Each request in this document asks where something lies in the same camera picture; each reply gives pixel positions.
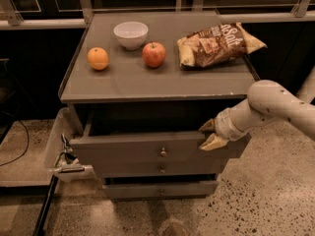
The grey drawer cabinet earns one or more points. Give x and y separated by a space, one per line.
127 88

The grey drawer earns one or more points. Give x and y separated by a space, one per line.
160 190
208 165
109 140

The brown chip bag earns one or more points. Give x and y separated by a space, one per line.
215 45

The white ceramic bowl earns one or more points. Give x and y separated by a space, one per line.
131 35

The red apple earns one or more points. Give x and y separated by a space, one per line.
153 54

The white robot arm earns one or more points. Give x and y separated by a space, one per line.
266 101

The grey middle drawer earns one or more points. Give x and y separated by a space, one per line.
208 165

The orange fruit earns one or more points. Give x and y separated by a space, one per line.
98 58

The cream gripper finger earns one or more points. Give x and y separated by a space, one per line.
208 126
213 141

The clutter inside plastic bin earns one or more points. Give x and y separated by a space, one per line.
66 161

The grey bottom drawer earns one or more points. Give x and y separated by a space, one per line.
160 190

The grey top drawer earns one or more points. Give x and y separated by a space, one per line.
109 140

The metal railing frame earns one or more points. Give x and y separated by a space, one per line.
53 14

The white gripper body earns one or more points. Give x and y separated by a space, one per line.
225 126

